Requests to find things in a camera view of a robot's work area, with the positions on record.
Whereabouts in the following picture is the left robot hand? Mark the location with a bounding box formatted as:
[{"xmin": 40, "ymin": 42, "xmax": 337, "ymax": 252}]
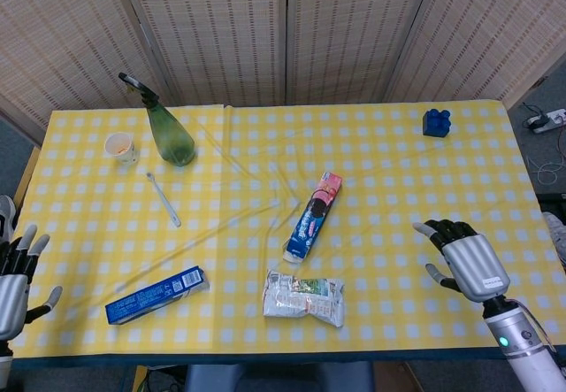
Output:
[{"xmin": 0, "ymin": 223, "xmax": 63, "ymax": 342}]

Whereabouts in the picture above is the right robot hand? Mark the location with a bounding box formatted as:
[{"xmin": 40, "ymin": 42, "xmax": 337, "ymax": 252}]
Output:
[{"xmin": 412, "ymin": 219, "xmax": 511, "ymax": 304}]

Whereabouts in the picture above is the blue pink cookie box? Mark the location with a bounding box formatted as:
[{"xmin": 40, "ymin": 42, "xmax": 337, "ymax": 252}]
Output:
[{"xmin": 282, "ymin": 171, "xmax": 345, "ymax": 264}]

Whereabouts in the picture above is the dark blue toothpaste box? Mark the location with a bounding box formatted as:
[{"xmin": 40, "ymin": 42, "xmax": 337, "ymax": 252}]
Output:
[{"xmin": 104, "ymin": 265, "xmax": 211, "ymax": 326}]

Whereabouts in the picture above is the white crinkled snack bag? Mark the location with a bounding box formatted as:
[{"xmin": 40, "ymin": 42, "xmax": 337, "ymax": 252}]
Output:
[{"xmin": 263, "ymin": 269, "xmax": 346, "ymax": 329}]

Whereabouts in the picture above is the grey white bundle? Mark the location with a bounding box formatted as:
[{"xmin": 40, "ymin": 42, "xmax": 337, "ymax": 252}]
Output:
[{"xmin": 542, "ymin": 211, "xmax": 566, "ymax": 245}]

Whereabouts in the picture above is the yellow white checkered tablecloth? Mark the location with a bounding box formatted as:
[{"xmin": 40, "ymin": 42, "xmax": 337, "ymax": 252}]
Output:
[{"xmin": 8, "ymin": 99, "xmax": 566, "ymax": 360}]

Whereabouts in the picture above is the blue toy building block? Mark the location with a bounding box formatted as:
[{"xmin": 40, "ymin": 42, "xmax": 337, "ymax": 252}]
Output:
[{"xmin": 421, "ymin": 108, "xmax": 453, "ymax": 138}]

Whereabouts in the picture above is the white power strip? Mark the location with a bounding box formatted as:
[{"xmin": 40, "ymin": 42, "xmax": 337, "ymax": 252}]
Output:
[{"xmin": 530, "ymin": 108, "xmax": 566, "ymax": 135}]

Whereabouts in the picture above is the white toothbrush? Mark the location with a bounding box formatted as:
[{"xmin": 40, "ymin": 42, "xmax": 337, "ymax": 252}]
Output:
[{"xmin": 146, "ymin": 172, "xmax": 182, "ymax": 228}]

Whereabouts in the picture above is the white paper cup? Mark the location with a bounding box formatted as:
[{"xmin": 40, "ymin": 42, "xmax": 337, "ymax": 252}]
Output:
[{"xmin": 103, "ymin": 132, "xmax": 141, "ymax": 166}]

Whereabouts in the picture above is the green spray bottle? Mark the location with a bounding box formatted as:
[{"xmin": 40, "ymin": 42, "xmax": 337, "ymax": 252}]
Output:
[{"xmin": 118, "ymin": 72, "xmax": 196, "ymax": 167}]

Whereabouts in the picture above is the blue grey seat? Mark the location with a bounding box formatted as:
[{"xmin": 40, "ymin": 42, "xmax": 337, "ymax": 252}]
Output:
[{"xmin": 183, "ymin": 360, "xmax": 376, "ymax": 392}]

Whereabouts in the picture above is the woven folding screen panel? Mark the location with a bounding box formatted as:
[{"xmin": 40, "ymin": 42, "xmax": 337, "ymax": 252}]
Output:
[
  {"xmin": 0, "ymin": 0, "xmax": 154, "ymax": 130},
  {"xmin": 115, "ymin": 0, "xmax": 291, "ymax": 108},
  {"xmin": 285, "ymin": 0, "xmax": 439, "ymax": 105},
  {"xmin": 384, "ymin": 0, "xmax": 566, "ymax": 110}
]

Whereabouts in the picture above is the right arm wrist cable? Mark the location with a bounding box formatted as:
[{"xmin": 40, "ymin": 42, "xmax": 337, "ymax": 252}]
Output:
[{"xmin": 503, "ymin": 296, "xmax": 556, "ymax": 356}]

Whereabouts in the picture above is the thin white floor cable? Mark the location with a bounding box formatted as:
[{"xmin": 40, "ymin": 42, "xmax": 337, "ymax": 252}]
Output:
[{"xmin": 526, "ymin": 156, "xmax": 566, "ymax": 186}]

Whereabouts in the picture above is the yellow green cable bundle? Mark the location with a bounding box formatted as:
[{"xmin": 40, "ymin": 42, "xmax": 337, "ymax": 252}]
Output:
[{"xmin": 131, "ymin": 365, "xmax": 187, "ymax": 392}]

